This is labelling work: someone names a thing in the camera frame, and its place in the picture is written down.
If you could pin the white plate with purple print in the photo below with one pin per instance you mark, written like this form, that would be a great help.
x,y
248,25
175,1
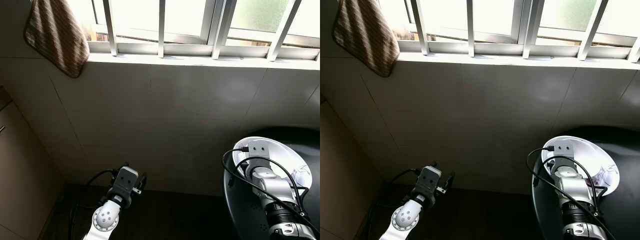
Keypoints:
x,y
287,160
595,160

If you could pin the beige tall cabinet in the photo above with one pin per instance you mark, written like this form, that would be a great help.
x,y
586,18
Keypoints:
x,y
25,175
345,175

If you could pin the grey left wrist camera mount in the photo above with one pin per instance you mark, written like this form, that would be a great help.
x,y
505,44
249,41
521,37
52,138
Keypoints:
x,y
126,180
431,180

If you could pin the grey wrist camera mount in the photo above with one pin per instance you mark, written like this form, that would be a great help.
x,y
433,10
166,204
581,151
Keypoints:
x,y
258,152
431,180
563,151
126,180

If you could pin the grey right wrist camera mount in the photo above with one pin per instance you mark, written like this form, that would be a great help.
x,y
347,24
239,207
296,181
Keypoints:
x,y
563,151
258,152

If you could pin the white sliding window frame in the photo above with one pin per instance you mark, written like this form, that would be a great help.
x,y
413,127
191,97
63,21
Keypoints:
x,y
150,49
500,50

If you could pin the white window security grille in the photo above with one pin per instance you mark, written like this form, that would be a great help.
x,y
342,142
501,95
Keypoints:
x,y
161,25
470,25

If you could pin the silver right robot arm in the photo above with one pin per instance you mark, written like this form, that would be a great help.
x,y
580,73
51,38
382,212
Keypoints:
x,y
272,187
575,187

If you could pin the brown striped hanging towel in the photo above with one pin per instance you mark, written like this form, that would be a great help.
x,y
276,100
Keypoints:
x,y
57,35
365,35

